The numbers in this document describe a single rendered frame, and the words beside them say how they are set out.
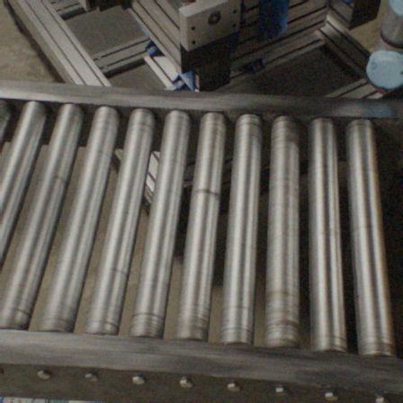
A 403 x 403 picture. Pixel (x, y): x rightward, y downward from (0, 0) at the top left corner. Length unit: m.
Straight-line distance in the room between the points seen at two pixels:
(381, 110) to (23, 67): 1.63
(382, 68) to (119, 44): 1.23
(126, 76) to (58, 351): 1.35
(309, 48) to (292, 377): 1.48
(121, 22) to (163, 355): 1.61
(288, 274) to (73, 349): 0.33
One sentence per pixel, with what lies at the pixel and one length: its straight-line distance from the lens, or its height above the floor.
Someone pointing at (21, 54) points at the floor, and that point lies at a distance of 2.68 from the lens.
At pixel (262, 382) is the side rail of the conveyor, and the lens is 0.96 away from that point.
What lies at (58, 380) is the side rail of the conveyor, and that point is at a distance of 1.03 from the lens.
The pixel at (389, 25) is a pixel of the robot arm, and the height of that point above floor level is 0.92.
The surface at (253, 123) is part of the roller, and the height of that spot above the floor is 0.80.
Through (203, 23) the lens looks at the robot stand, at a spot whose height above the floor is 0.74.
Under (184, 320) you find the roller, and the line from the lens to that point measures 0.99.
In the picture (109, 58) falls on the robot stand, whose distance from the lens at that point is 2.25.
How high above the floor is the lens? 1.67
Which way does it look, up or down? 53 degrees down
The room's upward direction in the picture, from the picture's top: 1 degrees counter-clockwise
